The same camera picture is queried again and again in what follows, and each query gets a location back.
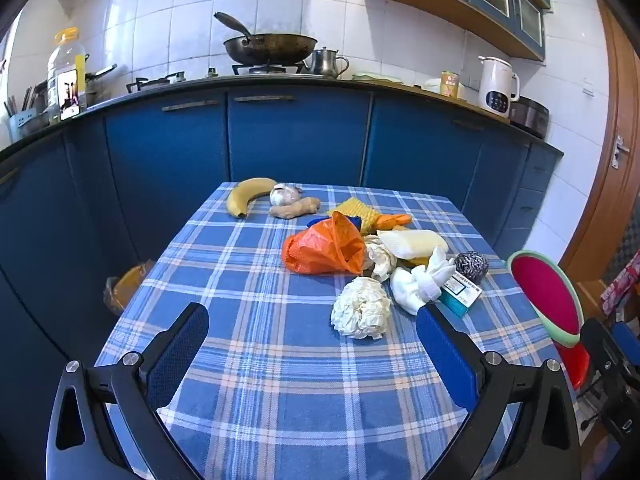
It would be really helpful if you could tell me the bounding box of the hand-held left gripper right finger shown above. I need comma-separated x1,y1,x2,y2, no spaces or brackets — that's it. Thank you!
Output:
416,304,582,480

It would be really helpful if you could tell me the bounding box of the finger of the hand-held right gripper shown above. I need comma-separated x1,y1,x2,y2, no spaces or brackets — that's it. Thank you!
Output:
580,317,626,386
612,321,640,361

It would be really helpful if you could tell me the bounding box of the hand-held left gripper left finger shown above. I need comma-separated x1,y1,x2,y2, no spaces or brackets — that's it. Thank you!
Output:
46,302,210,480

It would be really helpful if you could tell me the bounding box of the teal medicine box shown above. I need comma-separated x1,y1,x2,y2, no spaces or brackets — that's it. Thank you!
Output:
439,270,482,318

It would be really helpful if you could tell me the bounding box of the watermelon pattern chair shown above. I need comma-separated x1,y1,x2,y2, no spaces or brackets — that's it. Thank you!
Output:
506,250,592,391

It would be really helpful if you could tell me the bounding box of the white knotted cloth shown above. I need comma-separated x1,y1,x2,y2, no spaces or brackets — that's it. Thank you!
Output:
390,246,457,316

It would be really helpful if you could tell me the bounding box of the steel wool scrubber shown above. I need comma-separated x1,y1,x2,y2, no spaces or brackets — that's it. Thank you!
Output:
454,251,490,283

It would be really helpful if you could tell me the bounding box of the large white tissue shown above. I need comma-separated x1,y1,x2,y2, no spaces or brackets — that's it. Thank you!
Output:
330,276,393,339

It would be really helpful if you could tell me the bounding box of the small white tissue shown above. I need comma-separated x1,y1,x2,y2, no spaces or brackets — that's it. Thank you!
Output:
364,235,398,282

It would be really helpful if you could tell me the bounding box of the white foam net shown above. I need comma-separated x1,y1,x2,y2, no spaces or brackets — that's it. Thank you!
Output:
376,229,449,261

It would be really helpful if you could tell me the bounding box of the orange plastic scrap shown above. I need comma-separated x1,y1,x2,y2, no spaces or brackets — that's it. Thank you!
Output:
375,213,412,233

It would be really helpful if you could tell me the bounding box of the dark blue plastic piece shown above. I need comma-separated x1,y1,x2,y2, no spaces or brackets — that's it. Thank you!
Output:
306,215,363,233

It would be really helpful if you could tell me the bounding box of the orange plastic bag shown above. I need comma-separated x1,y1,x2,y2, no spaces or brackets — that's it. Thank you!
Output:
281,211,368,276

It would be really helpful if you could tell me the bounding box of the floral cloth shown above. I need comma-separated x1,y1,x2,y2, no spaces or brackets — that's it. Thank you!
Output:
600,250,640,311

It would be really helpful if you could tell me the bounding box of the floor bin with yellow bag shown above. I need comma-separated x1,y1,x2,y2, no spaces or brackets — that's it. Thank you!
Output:
103,260,156,317

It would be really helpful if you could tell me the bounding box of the blue plaid tablecloth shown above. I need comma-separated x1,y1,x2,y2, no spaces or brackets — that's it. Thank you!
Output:
95,181,576,480

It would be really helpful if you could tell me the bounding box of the yellow banana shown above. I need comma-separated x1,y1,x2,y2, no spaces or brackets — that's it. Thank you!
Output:
226,177,279,219

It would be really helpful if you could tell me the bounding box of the ginger root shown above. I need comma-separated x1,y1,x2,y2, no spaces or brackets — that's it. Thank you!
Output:
269,196,321,220

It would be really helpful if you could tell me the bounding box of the white garlic bulb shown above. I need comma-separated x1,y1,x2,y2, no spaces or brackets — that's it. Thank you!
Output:
270,184,303,207

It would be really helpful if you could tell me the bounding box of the wooden door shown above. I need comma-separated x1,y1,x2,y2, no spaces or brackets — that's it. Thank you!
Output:
557,0,640,281

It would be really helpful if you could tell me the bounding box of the dark rice cooker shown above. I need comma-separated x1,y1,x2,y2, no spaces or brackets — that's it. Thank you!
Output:
509,95,550,139

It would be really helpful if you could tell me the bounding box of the blue kitchen counter cabinet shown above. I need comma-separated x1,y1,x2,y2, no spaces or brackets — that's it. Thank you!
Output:
0,76,565,480

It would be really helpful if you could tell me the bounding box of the white electric kettle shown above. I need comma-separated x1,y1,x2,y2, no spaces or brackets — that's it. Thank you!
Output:
477,55,521,112

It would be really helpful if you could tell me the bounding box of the light blue utensil basket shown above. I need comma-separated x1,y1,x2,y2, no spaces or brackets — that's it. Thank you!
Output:
5,107,51,143

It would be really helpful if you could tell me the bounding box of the gas stove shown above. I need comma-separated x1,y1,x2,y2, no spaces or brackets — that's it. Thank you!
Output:
125,62,326,93

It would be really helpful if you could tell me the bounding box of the steel teapot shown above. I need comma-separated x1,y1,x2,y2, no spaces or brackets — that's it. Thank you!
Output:
305,47,350,80

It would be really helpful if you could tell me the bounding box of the clear cooking oil bottle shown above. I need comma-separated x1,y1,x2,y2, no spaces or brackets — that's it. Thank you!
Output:
47,27,88,116

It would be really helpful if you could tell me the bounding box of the dark metal wok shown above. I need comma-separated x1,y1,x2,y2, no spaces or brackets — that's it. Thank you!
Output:
213,11,319,66

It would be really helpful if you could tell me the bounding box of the small pot with handle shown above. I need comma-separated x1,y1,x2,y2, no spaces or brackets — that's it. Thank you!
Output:
82,64,118,106

